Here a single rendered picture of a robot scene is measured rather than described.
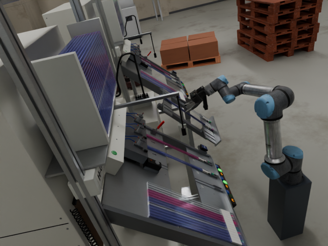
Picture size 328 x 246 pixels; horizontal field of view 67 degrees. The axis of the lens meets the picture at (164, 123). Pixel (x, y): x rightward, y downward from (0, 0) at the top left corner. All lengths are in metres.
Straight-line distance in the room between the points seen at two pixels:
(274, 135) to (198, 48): 3.76
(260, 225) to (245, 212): 0.16
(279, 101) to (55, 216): 1.14
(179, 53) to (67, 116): 4.39
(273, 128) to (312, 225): 1.07
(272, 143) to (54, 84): 1.17
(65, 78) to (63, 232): 0.57
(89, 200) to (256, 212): 1.72
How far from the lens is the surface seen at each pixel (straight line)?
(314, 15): 5.29
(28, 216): 1.02
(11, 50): 0.64
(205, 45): 5.08
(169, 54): 5.12
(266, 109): 1.39
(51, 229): 1.05
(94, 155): 0.86
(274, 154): 1.57
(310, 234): 2.30
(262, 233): 2.24
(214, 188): 1.48
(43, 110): 0.68
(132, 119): 1.40
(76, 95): 0.80
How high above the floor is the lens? 1.87
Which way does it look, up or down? 32 degrees down
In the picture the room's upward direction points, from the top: 13 degrees counter-clockwise
